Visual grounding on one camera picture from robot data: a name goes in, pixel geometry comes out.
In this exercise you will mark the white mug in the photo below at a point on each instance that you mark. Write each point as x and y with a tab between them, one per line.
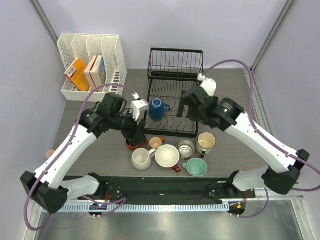
141	158

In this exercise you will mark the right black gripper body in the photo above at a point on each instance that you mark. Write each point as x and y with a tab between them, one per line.
192	116

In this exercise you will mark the orange black mug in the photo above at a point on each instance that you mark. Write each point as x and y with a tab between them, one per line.
130	146

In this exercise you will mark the orange book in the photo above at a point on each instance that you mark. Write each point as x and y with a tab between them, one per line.
75	73

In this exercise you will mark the steel cup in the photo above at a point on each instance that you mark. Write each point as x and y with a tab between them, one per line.
186	149

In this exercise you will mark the large white red cup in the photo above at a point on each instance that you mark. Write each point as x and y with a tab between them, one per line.
167	156

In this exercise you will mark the slotted cable duct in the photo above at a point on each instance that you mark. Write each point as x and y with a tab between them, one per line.
79	207

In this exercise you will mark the cream enamel mug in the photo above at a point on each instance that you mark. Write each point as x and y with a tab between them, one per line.
205	143

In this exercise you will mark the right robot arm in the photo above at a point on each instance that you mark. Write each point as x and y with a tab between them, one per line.
282	170

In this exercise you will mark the blue mug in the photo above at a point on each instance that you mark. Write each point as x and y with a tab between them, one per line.
158	109

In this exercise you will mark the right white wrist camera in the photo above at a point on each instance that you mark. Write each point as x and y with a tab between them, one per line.
208	84

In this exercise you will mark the small orange cup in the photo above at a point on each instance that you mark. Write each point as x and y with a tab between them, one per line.
156	142

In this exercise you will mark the mint green cup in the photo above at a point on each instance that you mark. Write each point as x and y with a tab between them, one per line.
196	167

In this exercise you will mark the black wire dish rack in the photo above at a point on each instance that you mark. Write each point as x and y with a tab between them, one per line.
171	71

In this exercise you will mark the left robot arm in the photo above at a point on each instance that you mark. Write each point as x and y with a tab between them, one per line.
47	187

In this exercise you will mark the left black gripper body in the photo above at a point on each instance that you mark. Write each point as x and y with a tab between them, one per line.
127	128

